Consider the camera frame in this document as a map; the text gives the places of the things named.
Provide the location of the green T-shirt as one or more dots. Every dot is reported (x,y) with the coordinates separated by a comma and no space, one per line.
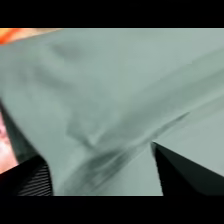
(113,93)

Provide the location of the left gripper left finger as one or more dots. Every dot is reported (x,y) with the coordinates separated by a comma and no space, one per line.
(28,180)

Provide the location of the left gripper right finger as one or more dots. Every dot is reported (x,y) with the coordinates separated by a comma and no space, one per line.
(186,176)

